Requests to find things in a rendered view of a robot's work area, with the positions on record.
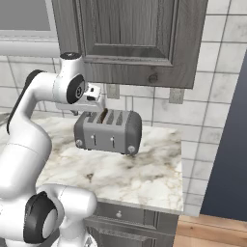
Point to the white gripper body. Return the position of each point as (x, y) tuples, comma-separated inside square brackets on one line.
[(91, 105)]

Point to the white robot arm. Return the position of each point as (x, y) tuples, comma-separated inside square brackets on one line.
[(25, 151)]

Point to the brown bread slice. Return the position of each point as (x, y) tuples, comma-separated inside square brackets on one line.
[(103, 116)]

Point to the silver toaster lever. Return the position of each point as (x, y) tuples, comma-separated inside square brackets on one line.
[(113, 142), (94, 139)]

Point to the grey four-slot toaster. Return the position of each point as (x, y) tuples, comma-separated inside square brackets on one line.
[(109, 135)]

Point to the round dark cupboard knob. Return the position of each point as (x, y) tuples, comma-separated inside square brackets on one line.
[(153, 78)]

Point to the grey wooden cupboard door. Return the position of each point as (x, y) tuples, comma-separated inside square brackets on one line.
[(128, 29)]

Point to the white framed window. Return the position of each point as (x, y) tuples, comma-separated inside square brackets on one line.
[(22, 19)]

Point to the round silver drawer knob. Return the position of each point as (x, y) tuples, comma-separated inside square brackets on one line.
[(119, 214)]

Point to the grey drawer front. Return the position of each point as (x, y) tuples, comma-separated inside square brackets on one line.
[(135, 214)]

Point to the grey base cabinet door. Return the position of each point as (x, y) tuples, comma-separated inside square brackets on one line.
[(128, 236)]

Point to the grey base cabinet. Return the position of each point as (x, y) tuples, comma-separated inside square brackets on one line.
[(167, 231)]

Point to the grey wall outlet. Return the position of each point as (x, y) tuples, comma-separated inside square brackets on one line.
[(177, 96), (113, 91)]

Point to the grey wooden wall cupboard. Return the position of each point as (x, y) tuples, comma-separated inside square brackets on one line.
[(189, 41)]

